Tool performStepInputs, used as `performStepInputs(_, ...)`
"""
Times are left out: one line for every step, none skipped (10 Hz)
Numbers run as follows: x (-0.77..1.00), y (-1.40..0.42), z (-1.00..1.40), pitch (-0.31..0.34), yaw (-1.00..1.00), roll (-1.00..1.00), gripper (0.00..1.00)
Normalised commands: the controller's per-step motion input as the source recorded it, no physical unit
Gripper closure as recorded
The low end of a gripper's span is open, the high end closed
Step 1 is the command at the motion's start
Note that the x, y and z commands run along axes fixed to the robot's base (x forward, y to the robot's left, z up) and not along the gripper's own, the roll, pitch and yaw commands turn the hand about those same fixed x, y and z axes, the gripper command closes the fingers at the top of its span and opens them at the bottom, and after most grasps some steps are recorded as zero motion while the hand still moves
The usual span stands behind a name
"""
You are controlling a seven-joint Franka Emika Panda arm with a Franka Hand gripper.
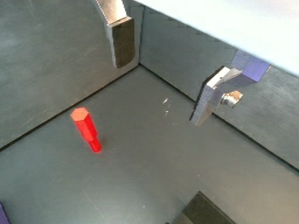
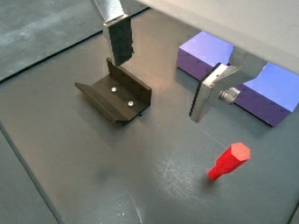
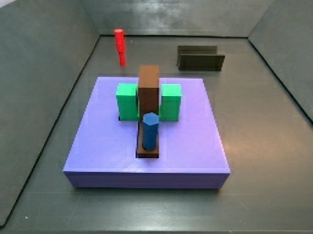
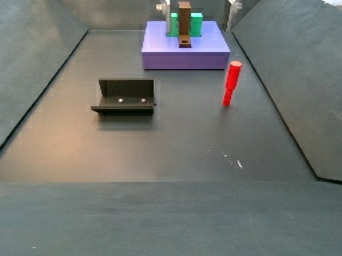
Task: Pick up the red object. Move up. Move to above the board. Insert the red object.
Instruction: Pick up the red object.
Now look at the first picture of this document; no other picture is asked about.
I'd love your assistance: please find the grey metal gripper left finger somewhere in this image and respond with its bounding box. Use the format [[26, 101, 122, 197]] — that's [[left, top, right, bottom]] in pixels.
[[91, 0, 135, 68]]

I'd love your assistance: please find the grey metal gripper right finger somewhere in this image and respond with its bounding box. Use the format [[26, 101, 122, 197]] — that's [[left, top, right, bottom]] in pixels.
[[189, 50, 270, 125]]

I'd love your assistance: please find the red hexagonal peg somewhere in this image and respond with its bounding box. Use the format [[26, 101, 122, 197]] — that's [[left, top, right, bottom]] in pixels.
[[69, 108, 101, 153]]

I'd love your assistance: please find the purple object at edge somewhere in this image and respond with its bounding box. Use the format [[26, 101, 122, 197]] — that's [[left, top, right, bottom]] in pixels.
[[0, 203, 10, 224]]

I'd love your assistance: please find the dark board corner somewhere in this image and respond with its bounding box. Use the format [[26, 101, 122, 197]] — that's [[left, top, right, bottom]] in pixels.
[[164, 191, 237, 224]]

